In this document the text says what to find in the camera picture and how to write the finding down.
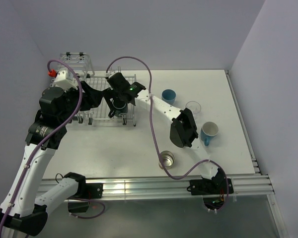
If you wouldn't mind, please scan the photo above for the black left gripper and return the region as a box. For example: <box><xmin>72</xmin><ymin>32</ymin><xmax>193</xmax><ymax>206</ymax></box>
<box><xmin>59</xmin><ymin>81</ymin><xmax>104</xmax><ymax>124</ymax></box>

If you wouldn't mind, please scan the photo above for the dark green ceramic mug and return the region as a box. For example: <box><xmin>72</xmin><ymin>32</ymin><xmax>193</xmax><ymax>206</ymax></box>
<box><xmin>108</xmin><ymin>100</ymin><xmax>128</xmax><ymax>118</ymax></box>

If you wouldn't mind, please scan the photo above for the light blue plastic cup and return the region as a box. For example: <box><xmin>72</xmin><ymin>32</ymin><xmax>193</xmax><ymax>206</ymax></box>
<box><xmin>161</xmin><ymin>89</ymin><xmax>176</xmax><ymax>105</ymax></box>

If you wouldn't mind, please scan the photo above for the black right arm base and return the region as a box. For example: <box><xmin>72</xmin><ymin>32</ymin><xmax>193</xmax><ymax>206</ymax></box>
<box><xmin>186</xmin><ymin>178</ymin><xmax>234</xmax><ymax>195</ymax></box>

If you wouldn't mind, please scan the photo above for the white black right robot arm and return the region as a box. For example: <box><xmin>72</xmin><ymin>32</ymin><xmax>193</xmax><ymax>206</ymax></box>
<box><xmin>104</xmin><ymin>72</ymin><xmax>229</xmax><ymax>195</ymax></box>

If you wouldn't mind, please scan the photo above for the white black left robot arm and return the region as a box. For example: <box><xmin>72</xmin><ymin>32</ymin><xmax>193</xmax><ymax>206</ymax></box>
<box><xmin>0</xmin><ymin>81</ymin><xmax>103</xmax><ymax>236</ymax></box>

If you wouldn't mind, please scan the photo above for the clear plastic cup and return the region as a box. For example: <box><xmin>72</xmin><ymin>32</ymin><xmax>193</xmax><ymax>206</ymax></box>
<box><xmin>186</xmin><ymin>101</ymin><xmax>201</xmax><ymax>115</ymax></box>

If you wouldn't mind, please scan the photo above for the stainless steel cup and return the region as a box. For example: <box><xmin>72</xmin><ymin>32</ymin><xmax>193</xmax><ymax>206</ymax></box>
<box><xmin>160</xmin><ymin>151</ymin><xmax>175</xmax><ymax>170</ymax></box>

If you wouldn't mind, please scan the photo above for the blue white ceramic mug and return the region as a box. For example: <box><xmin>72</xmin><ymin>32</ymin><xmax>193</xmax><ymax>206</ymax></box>
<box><xmin>200</xmin><ymin>121</ymin><xmax>219</xmax><ymax>146</ymax></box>

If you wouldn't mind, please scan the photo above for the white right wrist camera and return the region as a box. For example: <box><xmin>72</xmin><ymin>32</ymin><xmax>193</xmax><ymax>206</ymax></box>
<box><xmin>105</xmin><ymin>71</ymin><xmax>117</xmax><ymax>79</ymax></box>

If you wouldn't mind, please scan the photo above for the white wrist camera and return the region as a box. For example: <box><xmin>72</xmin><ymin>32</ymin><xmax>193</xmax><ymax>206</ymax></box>
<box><xmin>105</xmin><ymin>71</ymin><xmax>117</xmax><ymax>79</ymax></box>
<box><xmin>48</xmin><ymin>68</ymin><xmax>77</xmax><ymax>91</ymax></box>

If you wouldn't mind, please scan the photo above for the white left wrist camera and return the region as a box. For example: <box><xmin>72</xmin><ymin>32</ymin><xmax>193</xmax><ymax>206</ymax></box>
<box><xmin>48</xmin><ymin>68</ymin><xmax>77</xmax><ymax>91</ymax></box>

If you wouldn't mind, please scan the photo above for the metal wire dish rack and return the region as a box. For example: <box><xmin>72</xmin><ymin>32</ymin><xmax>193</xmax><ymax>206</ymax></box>
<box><xmin>47</xmin><ymin>52</ymin><xmax>137</xmax><ymax>126</ymax></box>

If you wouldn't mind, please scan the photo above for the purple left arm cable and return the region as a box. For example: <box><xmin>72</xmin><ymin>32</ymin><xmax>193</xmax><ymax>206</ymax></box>
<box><xmin>0</xmin><ymin>59</ymin><xmax>106</xmax><ymax>238</ymax></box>

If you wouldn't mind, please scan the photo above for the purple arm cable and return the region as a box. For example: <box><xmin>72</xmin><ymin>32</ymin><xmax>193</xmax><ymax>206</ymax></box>
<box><xmin>106</xmin><ymin>56</ymin><xmax>230</xmax><ymax>214</ymax></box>
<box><xmin>0</xmin><ymin>59</ymin><xmax>106</xmax><ymax>238</ymax></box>

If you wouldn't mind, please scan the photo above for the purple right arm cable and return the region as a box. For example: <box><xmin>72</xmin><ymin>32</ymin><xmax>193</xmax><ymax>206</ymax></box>
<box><xmin>106</xmin><ymin>56</ymin><xmax>230</xmax><ymax>214</ymax></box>

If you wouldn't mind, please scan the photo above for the aluminium frame rail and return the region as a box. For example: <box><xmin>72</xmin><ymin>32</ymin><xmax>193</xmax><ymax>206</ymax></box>
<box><xmin>14</xmin><ymin>173</ymin><xmax>275</xmax><ymax>204</ymax></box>

